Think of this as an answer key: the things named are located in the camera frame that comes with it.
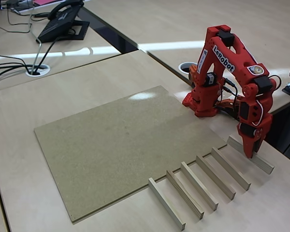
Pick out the wooden stick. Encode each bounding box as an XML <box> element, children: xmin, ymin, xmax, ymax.
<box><xmin>180</xmin><ymin>161</ymin><xmax>219</xmax><ymax>211</ymax></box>
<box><xmin>211</xmin><ymin>146</ymin><xmax>252</xmax><ymax>192</ymax></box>
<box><xmin>166</xmin><ymin>170</ymin><xmax>205</xmax><ymax>220</ymax></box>
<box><xmin>195</xmin><ymin>155</ymin><xmax>237</xmax><ymax>201</ymax></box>
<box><xmin>148</xmin><ymin>177</ymin><xmax>187</xmax><ymax>231</ymax></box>
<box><xmin>228</xmin><ymin>135</ymin><xmax>274</xmax><ymax>174</ymax></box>

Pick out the orange table clamp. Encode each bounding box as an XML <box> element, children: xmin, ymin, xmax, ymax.
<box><xmin>216</xmin><ymin>96</ymin><xmax>244</xmax><ymax>119</ymax></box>

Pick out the brown fibreboard panel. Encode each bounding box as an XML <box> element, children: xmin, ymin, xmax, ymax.
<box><xmin>33</xmin><ymin>85</ymin><xmax>228</xmax><ymax>225</ymax></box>

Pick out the black desk phone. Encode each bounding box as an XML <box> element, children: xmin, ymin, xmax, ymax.
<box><xmin>37</xmin><ymin>4</ymin><xmax>90</xmax><ymax>44</ymax></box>

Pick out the black phone handset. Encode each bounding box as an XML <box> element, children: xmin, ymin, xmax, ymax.
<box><xmin>47</xmin><ymin>0</ymin><xmax>85</xmax><ymax>21</ymax></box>

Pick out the pink paper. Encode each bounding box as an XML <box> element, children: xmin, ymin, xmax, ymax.
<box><xmin>33</xmin><ymin>0</ymin><xmax>58</xmax><ymax>6</ymax></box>

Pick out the black power cable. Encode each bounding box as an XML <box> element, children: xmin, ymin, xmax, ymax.
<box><xmin>222</xmin><ymin>78</ymin><xmax>239</xmax><ymax>107</ymax></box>

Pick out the white cable grommet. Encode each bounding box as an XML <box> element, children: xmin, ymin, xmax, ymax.
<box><xmin>178</xmin><ymin>62</ymin><xmax>197</xmax><ymax>73</ymax></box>
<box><xmin>25</xmin><ymin>63</ymin><xmax>51</xmax><ymax>78</ymax></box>

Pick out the light grey cable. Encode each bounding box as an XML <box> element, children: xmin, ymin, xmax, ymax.
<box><xmin>28</xmin><ymin>0</ymin><xmax>43</xmax><ymax>74</ymax></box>

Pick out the thin dark cable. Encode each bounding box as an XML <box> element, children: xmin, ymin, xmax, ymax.
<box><xmin>0</xmin><ymin>9</ymin><xmax>37</xmax><ymax>34</ymax></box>

